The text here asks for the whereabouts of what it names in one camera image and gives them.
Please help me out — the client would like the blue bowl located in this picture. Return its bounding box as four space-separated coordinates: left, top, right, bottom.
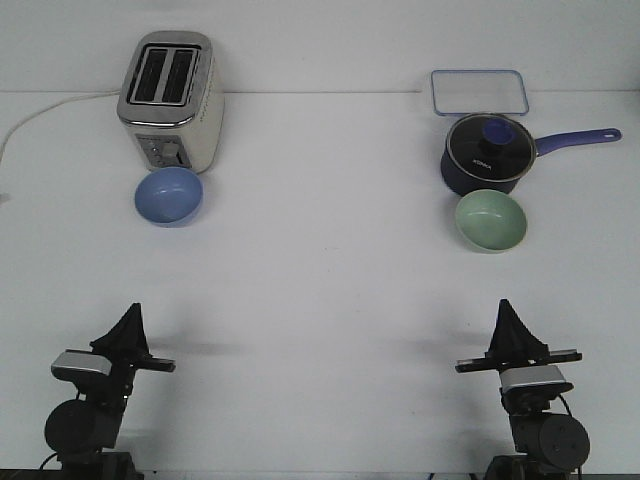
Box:
133 167 204 228

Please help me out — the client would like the purple saucepan with handle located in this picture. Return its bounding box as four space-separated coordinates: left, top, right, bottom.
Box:
441 127 622 196

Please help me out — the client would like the silver two-slot toaster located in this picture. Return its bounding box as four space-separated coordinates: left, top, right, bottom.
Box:
117 30 225 173

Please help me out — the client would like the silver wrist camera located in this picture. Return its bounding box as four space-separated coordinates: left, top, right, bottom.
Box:
499 365 574 394
51 350 112 382

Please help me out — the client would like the green bowl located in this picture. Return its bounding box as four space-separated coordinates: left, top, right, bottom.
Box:
454 189 528 254

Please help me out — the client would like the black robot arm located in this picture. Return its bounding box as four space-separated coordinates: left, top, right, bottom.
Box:
44 303 176 479
455 299 591 479

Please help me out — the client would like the white toaster power cord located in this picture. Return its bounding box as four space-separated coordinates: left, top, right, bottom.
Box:
0 90 123 162

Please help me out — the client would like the glass pot lid blue knob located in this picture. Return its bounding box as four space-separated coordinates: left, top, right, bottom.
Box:
446 114 534 182

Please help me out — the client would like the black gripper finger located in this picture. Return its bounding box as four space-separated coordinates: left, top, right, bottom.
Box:
487 299 511 360
511 307 550 358
90 303 151 360

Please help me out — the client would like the clear blue-rimmed container lid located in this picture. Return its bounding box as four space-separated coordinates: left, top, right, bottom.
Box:
430 69 529 116

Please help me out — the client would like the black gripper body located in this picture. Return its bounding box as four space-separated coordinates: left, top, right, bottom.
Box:
74 356 176 408
455 349 582 413

